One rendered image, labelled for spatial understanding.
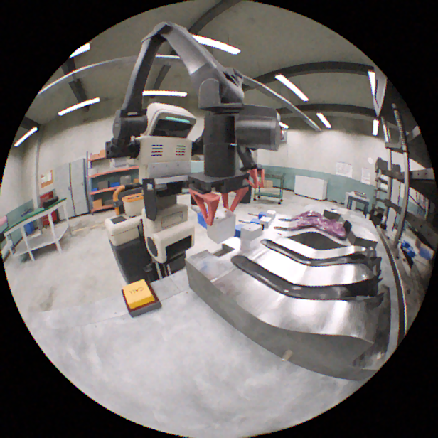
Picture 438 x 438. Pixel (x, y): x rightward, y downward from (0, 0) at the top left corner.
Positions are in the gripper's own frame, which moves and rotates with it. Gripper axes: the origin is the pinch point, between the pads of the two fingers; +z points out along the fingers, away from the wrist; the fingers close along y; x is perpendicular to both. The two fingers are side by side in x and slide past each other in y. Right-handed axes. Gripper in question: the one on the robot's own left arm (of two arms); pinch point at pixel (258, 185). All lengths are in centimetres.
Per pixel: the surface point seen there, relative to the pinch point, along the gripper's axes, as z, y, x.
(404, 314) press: 54, -31, -59
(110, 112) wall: -475, 40, 362
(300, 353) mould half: 26, -48, -20
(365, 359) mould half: 32, -49, -33
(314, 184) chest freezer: 42, 630, -15
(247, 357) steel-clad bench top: 28, -50, -11
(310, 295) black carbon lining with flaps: 21.3, -39.4, -19.5
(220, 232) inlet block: 7.8, -36.8, -4.0
